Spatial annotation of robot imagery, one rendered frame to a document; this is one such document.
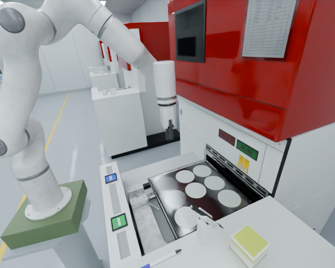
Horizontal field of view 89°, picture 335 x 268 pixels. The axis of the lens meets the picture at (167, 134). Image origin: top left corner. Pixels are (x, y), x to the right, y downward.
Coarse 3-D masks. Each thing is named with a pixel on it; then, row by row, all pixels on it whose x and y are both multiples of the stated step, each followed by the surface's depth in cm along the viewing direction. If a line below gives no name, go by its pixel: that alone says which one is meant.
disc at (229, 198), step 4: (220, 192) 80; (224, 192) 80; (228, 192) 79; (232, 192) 79; (220, 196) 78; (224, 196) 78; (228, 196) 78; (232, 196) 77; (236, 196) 77; (220, 200) 76; (224, 200) 76; (228, 200) 76; (232, 200) 75; (236, 200) 75; (240, 200) 75; (224, 204) 74; (228, 204) 74; (232, 204) 74; (236, 204) 74
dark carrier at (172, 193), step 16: (160, 176) 93; (208, 176) 90; (160, 192) 82; (176, 192) 82; (208, 192) 80; (176, 208) 74; (208, 208) 73; (224, 208) 72; (240, 208) 72; (176, 224) 67
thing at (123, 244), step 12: (108, 168) 93; (120, 180) 83; (108, 192) 76; (120, 192) 76; (108, 204) 71; (120, 204) 70; (108, 216) 66; (108, 228) 61; (132, 228) 61; (108, 240) 57; (120, 240) 58; (132, 240) 57; (108, 252) 54; (120, 252) 54; (132, 252) 54; (120, 264) 51
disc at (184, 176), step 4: (180, 172) 94; (184, 172) 94; (188, 172) 94; (176, 176) 92; (180, 176) 92; (184, 176) 91; (188, 176) 91; (192, 176) 91; (180, 180) 89; (184, 180) 88; (188, 180) 88
